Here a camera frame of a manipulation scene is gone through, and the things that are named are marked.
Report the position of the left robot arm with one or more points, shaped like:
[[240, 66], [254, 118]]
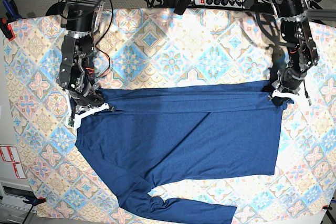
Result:
[[296, 36]]

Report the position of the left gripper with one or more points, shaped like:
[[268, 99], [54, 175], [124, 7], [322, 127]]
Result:
[[290, 82]]

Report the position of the blue orange clamp upper left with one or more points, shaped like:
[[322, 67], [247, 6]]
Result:
[[12, 15]]

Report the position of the patterned tile tablecloth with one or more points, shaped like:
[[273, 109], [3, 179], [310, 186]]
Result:
[[154, 48]]

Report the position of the blue long-sleeve T-shirt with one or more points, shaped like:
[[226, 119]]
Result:
[[153, 137]]

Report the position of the red white labels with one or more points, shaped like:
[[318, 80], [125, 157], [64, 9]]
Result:
[[11, 166]]

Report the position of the black orange clamp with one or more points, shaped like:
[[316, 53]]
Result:
[[327, 208], [34, 201]]

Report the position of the black orange clamp lower left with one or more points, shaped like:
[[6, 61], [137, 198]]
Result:
[[34, 201]]

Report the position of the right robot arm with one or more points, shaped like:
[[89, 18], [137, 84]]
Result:
[[81, 20]]

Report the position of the black round base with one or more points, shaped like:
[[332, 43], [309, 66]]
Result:
[[55, 9]]

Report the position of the white power strip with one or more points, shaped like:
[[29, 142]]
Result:
[[242, 4]]

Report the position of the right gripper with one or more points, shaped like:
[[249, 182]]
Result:
[[86, 103]]

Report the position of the black mount post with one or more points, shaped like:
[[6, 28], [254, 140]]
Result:
[[181, 6]]

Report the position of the black orange clamp lower right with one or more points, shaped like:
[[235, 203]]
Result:
[[327, 208]]

